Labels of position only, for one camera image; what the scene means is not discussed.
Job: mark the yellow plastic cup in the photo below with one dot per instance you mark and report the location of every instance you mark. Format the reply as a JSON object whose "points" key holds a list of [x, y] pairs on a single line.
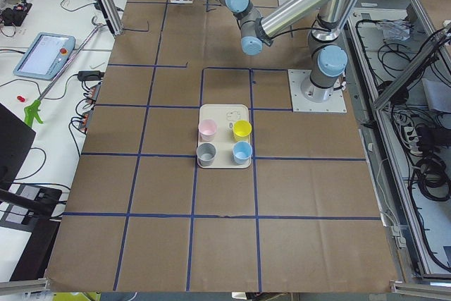
{"points": [[242, 130]]}

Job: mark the black power adapter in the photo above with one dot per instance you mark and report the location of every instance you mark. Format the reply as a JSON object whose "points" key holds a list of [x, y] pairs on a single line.
{"points": [[90, 75]]}

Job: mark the brown paper table cover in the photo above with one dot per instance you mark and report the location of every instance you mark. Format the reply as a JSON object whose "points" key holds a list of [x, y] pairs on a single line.
{"points": [[142, 215]]}

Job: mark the black computer monitor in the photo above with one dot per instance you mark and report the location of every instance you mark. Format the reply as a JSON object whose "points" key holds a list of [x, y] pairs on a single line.
{"points": [[31, 200]]}

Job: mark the green handled reach grabber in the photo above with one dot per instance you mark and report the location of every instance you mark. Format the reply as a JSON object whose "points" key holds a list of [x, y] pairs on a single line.
{"points": [[31, 111]]}

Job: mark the teach pendant tablet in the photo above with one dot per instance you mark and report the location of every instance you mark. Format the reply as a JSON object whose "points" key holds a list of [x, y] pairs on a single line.
{"points": [[45, 57]]}

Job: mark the grey plastic cup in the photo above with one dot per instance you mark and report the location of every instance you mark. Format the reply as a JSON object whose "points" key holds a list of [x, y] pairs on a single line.
{"points": [[206, 153]]}

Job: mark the cream rabbit print tray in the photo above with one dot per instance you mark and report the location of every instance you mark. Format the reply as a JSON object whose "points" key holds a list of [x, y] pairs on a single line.
{"points": [[225, 115]]}

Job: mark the pink plastic cup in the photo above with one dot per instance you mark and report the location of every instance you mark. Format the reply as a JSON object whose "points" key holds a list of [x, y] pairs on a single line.
{"points": [[207, 129]]}

